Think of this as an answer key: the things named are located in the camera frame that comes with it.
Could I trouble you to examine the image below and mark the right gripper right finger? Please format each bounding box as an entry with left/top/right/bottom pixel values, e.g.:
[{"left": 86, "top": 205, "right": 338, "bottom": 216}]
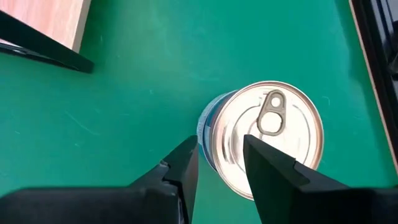
[{"left": 242, "top": 133, "right": 398, "bottom": 224}]

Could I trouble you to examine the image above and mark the blue red label can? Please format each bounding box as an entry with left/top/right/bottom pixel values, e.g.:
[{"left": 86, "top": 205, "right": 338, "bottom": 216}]
[
  {"left": 196, "top": 90, "right": 224, "bottom": 170},
  {"left": 206, "top": 80, "right": 325, "bottom": 202}
]

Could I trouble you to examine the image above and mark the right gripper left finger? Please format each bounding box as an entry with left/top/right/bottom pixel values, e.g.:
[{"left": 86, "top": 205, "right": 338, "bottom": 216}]
[{"left": 0, "top": 134, "right": 200, "bottom": 224}]

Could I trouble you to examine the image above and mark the wooden shelf black metal frame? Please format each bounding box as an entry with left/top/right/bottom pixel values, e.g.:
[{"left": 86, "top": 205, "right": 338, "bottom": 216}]
[{"left": 0, "top": 0, "right": 96, "bottom": 75}]

